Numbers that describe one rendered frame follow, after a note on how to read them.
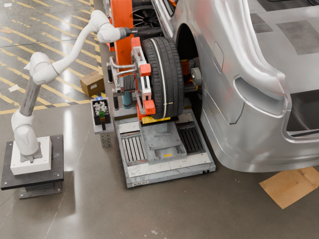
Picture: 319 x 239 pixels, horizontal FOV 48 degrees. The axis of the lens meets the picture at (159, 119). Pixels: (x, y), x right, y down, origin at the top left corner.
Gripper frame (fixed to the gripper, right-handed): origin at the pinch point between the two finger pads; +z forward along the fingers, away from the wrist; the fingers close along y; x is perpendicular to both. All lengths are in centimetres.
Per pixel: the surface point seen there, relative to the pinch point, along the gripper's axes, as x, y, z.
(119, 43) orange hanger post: -13.7, -35.7, -5.3
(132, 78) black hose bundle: -32.3, 12.2, -25.5
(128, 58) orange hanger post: -29.5, -39.5, 3.9
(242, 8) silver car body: 15, 96, 4
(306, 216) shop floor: -165, 100, 75
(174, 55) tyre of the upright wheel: -19.6, 27.5, 5.1
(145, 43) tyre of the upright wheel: -10.9, 4.9, -5.2
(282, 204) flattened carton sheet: -157, 82, 66
